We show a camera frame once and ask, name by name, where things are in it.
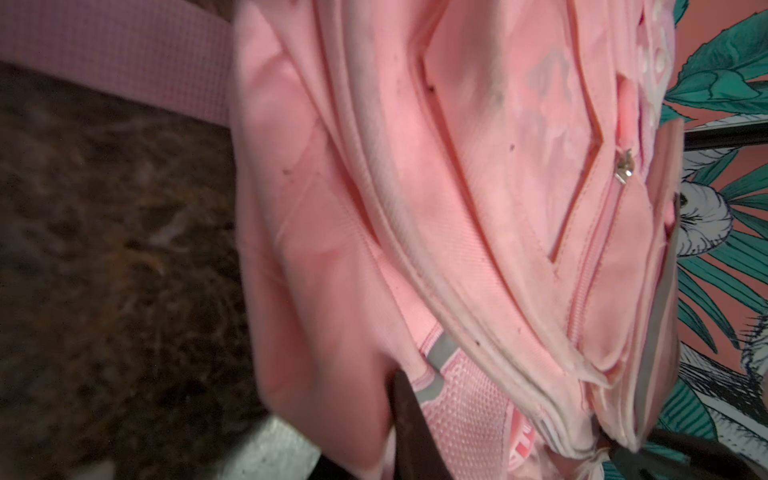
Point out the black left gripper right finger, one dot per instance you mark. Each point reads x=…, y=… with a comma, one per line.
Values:
x=701, y=459

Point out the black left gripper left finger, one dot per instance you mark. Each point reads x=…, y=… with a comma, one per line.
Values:
x=416, y=454

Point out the pink student backpack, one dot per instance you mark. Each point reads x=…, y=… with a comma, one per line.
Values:
x=478, y=193

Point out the black right corner frame post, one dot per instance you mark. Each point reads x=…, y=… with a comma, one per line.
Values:
x=730, y=136

